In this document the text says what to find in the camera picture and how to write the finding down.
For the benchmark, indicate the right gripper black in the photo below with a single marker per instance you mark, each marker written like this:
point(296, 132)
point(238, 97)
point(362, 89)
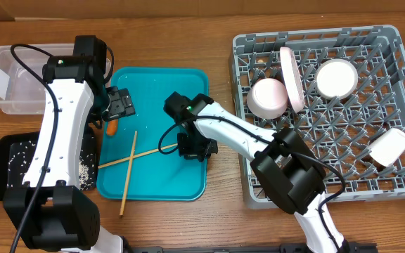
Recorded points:
point(193, 153)

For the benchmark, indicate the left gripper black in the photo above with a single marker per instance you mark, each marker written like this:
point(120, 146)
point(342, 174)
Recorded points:
point(121, 104)

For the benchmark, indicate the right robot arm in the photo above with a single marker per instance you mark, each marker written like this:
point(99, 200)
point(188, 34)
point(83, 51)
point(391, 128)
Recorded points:
point(286, 168)

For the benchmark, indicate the large pink plate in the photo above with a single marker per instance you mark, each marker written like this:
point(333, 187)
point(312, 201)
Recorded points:
point(291, 78)

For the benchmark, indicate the clear plastic bin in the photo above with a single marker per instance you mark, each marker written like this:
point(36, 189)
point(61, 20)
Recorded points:
point(20, 92)

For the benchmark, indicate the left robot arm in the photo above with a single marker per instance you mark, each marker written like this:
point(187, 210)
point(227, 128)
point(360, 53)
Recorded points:
point(48, 209)

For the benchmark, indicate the pile of rice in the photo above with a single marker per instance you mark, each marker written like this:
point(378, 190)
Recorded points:
point(21, 154)

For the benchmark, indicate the black tray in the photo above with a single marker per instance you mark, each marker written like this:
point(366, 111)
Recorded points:
point(89, 139)

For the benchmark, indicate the white paper cup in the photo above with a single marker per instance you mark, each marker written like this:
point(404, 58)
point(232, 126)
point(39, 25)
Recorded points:
point(387, 148)

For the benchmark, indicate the wooden chopstick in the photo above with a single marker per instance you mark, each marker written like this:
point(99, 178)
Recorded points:
point(128, 175)
point(135, 156)

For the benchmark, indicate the orange carrot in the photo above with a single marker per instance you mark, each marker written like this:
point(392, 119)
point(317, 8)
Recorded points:
point(112, 127)

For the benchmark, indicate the teal serving tray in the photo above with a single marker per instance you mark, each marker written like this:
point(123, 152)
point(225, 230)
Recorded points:
point(155, 176)

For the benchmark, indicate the white bowl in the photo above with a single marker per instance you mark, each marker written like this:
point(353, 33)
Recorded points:
point(336, 78)

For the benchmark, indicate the grey dish rack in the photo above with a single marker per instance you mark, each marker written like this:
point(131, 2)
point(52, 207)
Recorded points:
point(359, 141)

